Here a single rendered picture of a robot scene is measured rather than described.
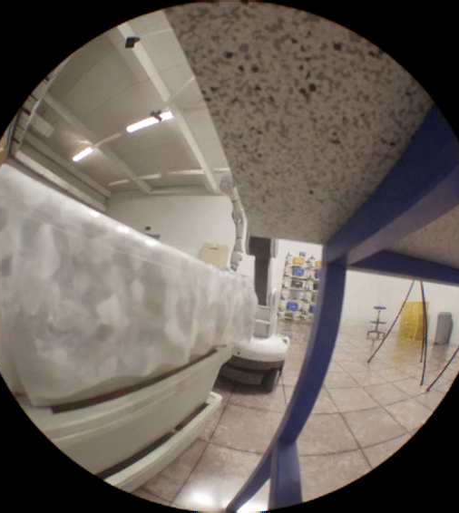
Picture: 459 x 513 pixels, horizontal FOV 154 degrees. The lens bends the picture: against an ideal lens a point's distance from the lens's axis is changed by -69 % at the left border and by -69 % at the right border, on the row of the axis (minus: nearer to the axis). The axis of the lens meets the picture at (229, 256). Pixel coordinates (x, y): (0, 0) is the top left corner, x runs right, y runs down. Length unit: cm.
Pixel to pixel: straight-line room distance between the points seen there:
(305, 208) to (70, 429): 34
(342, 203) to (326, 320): 13
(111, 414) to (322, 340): 28
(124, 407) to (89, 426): 6
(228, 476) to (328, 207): 76
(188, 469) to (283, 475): 50
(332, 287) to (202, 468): 69
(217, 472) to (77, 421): 56
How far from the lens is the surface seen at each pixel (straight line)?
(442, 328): 415
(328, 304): 22
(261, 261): 116
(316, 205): 15
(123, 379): 30
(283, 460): 28
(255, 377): 113
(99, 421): 26
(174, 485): 70
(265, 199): 15
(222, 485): 72
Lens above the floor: 65
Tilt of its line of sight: 11 degrees up
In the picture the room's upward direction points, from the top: 11 degrees clockwise
